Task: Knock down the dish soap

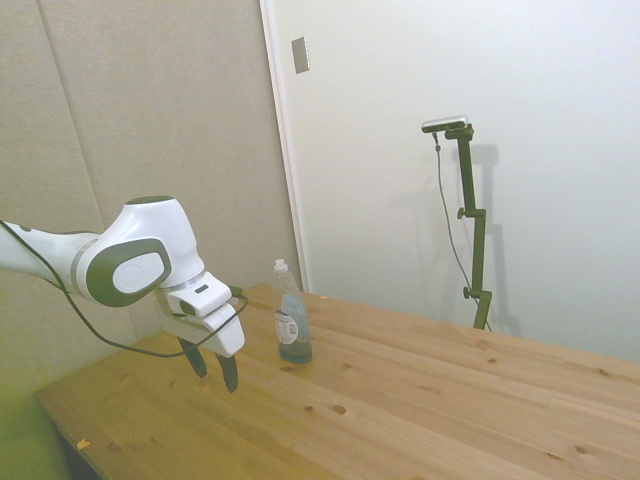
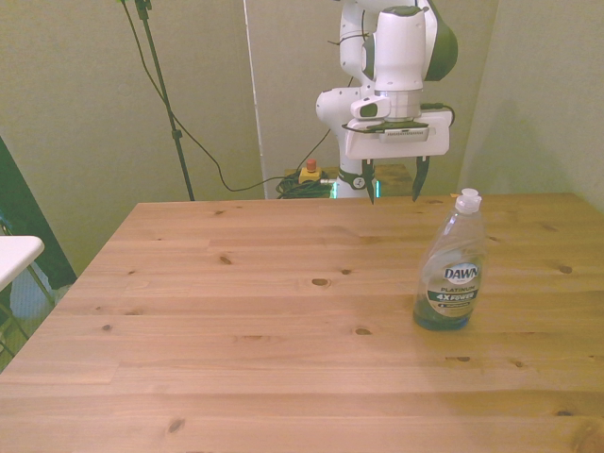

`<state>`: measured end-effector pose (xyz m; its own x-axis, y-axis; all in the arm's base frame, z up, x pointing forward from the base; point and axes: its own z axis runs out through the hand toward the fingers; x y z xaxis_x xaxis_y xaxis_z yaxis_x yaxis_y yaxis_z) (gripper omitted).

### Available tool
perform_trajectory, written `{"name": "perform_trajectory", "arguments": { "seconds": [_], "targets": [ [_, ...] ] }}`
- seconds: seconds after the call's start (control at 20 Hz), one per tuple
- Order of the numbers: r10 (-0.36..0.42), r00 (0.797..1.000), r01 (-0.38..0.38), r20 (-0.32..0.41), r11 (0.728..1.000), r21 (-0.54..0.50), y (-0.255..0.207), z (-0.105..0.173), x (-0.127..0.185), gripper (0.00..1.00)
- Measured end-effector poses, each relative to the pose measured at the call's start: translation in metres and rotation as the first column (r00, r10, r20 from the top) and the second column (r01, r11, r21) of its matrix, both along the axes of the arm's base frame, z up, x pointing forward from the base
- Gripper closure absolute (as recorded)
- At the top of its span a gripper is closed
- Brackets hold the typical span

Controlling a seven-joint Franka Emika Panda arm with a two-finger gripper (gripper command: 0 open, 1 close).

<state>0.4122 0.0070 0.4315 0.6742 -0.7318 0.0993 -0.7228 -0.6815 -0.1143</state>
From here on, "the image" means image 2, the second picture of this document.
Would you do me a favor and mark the white folding table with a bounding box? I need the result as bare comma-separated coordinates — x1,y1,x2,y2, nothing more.
0,235,45,293

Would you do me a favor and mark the yellow emergency stop button box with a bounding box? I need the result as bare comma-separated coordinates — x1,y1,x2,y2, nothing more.
298,159,324,185

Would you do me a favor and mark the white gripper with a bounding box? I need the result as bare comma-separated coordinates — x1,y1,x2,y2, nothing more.
344,109,451,206

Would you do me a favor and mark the white vertical wall strip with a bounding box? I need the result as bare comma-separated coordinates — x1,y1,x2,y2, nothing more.
243,0,268,200

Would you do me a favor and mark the coiled black cable bundle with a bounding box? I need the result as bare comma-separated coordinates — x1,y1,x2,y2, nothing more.
276,176,335,200

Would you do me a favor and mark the clear Dawn dish soap bottle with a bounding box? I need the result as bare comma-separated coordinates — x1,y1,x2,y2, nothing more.
412,187,487,332

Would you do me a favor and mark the black camera tripod stand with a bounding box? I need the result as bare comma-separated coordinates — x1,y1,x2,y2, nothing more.
120,0,196,203

